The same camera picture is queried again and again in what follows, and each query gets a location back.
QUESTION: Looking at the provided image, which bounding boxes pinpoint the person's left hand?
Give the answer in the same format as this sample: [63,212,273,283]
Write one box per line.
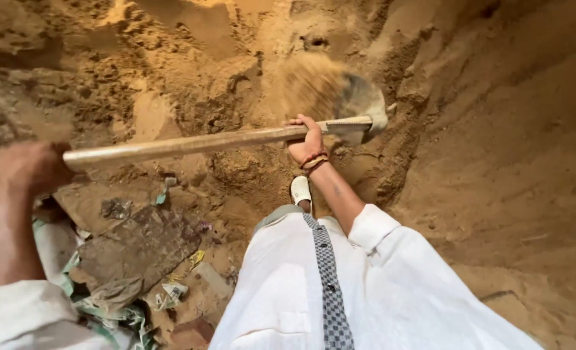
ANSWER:
[0,141,76,200]

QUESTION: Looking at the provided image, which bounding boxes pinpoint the person's right hand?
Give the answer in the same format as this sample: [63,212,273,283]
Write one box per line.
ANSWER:
[283,114,327,168]

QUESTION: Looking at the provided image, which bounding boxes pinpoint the wooden-handled metal shovel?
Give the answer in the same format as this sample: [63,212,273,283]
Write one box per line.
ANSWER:
[63,73,389,174]

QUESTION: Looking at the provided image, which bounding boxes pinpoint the red thread wrist band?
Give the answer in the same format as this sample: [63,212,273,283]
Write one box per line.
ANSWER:
[300,151,328,169]

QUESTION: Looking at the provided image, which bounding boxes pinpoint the beige wrist bangle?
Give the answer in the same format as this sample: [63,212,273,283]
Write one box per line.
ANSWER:
[303,156,329,176]

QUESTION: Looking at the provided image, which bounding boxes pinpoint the white perforated shoe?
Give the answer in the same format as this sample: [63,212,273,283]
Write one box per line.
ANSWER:
[290,176,313,208]

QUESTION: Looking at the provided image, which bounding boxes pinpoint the grey crumpled plastic scrap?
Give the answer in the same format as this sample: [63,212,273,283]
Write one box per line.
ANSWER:
[100,198,132,220]

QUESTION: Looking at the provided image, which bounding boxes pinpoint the white and green woven sack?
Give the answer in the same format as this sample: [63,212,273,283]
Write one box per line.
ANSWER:
[31,218,158,350]

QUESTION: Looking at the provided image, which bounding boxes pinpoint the grey-green trousers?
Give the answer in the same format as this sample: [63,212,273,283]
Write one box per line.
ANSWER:
[253,204,306,234]

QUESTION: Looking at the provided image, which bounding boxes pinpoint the dirty flat stone slab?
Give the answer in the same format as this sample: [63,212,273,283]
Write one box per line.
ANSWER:
[78,206,202,293]

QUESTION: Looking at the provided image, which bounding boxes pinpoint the printed paper scrap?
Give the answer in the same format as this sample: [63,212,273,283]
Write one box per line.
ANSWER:
[155,282,189,310]

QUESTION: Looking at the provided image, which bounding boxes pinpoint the beige flat stone piece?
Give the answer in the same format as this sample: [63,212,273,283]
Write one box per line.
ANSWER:
[192,262,234,298]

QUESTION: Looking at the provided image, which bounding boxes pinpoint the heap of brown sand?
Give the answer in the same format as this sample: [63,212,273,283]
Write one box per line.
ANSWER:
[0,0,576,350]

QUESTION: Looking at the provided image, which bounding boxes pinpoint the white shirt with checked placket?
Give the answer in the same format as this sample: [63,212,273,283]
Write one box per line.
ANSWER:
[0,204,544,350]

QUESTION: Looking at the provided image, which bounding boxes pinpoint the red brick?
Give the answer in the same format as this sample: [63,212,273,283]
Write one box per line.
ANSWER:
[170,318,216,349]

